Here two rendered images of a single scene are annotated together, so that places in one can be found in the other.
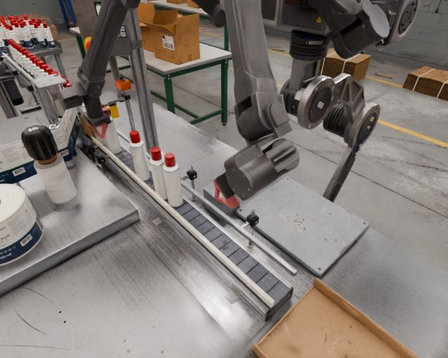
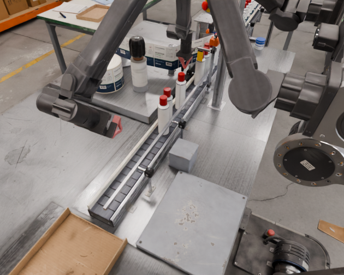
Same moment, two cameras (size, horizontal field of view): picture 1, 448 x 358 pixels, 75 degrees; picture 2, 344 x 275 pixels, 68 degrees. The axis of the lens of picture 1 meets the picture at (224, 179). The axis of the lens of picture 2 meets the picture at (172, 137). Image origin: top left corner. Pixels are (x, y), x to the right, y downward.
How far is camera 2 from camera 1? 0.82 m
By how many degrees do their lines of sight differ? 49
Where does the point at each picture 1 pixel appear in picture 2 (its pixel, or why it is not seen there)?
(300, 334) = (83, 238)
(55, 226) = (122, 93)
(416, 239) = not seen: outside the picture
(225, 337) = (76, 196)
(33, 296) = not seen: hidden behind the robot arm
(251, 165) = (45, 96)
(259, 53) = (96, 43)
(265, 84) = (81, 63)
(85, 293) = not seen: hidden behind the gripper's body
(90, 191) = (154, 91)
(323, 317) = (100, 252)
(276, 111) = (65, 79)
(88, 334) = (68, 138)
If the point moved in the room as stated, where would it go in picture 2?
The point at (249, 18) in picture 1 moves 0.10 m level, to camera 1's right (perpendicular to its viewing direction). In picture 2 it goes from (107, 18) to (118, 36)
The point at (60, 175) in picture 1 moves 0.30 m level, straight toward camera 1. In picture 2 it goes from (136, 70) to (94, 98)
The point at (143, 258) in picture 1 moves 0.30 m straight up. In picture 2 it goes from (119, 138) to (110, 87)
